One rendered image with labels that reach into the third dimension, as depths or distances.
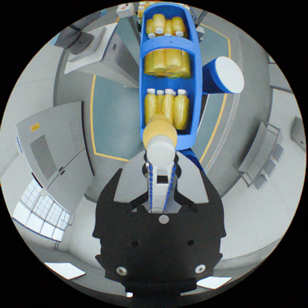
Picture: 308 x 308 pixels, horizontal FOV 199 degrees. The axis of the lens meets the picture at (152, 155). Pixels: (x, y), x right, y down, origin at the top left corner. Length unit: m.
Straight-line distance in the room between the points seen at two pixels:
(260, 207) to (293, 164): 1.51
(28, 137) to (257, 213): 4.89
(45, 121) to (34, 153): 0.46
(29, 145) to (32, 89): 1.67
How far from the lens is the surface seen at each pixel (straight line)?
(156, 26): 0.63
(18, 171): 2.60
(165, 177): 0.75
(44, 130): 1.62
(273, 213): 3.40
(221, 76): 0.68
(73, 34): 0.58
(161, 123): 0.15
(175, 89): 0.59
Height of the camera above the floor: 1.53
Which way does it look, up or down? 57 degrees down
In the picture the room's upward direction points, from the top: 174 degrees counter-clockwise
